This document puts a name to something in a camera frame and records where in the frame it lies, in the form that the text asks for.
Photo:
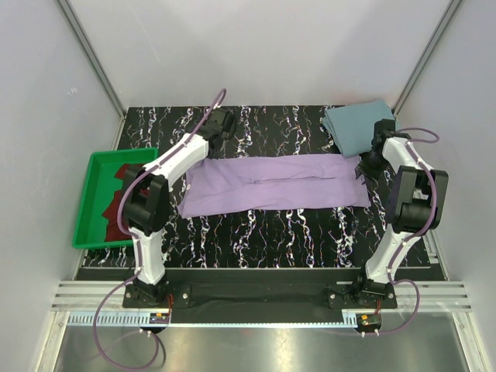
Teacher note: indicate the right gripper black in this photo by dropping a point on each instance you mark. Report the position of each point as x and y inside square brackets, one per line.
[362, 168]

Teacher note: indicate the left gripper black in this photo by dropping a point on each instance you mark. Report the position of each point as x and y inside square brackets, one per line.
[213, 155]

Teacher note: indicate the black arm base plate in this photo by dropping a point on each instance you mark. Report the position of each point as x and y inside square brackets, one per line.
[284, 293]

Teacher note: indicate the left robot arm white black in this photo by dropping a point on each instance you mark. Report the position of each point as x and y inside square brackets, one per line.
[145, 203]

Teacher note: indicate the white slotted cable duct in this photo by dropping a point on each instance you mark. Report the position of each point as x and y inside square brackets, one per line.
[183, 319]

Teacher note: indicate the aluminium frame post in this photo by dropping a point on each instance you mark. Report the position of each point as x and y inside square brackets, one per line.
[435, 39]
[88, 50]

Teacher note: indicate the dark red t shirt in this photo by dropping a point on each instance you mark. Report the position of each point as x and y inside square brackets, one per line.
[113, 232]

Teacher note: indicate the right aluminium frame post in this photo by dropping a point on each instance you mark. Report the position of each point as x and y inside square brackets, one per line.
[435, 39]

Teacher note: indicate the purple t shirt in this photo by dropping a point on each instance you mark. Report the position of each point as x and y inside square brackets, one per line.
[308, 181]

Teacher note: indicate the left aluminium frame post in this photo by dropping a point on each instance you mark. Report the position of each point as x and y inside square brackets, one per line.
[88, 50]

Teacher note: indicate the folded blue-grey t shirt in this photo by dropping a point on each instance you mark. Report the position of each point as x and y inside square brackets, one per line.
[352, 126]

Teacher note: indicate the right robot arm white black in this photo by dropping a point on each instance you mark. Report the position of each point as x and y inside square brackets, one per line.
[414, 207]

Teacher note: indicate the green plastic bin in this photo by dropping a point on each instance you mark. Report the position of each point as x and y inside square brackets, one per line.
[104, 176]

